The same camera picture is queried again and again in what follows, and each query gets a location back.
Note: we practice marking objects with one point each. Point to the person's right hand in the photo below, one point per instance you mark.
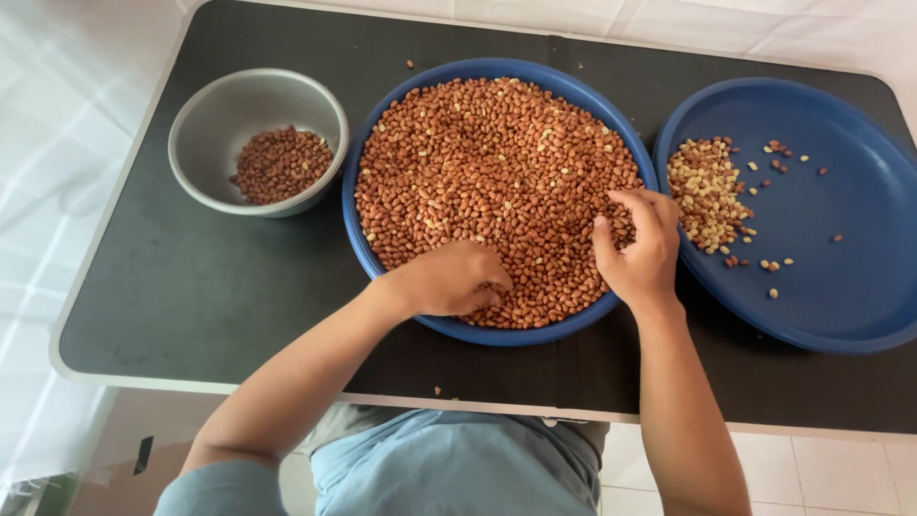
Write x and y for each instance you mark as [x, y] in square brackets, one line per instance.
[645, 251]

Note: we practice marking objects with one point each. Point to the person's left hand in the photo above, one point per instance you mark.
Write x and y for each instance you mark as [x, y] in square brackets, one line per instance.
[444, 279]

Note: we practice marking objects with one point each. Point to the person's left fingers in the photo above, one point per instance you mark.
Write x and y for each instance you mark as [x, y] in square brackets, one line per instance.
[494, 287]

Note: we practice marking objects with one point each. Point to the heap of red-skinned peanuts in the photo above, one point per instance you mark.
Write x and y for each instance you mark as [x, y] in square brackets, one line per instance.
[494, 179]

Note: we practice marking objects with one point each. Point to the blue round tray of peanuts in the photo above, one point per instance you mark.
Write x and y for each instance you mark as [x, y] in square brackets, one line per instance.
[358, 215]

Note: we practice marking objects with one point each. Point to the person's grey-blue shirt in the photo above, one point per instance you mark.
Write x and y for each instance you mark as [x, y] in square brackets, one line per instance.
[444, 466]

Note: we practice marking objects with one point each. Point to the pile of pale split peanuts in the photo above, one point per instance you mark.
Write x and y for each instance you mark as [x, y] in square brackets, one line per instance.
[706, 193]

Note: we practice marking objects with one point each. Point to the small heap of sorted peanuts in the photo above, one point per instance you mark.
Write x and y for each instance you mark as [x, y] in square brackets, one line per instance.
[281, 165]

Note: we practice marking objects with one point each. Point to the black folding table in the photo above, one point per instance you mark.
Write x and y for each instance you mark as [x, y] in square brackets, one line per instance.
[236, 301]

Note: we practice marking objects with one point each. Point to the grey metal bowl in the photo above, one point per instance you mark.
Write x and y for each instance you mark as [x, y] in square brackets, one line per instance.
[215, 122]

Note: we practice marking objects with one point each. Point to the blue oval tray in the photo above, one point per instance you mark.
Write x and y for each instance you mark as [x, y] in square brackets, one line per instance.
[845, 251]

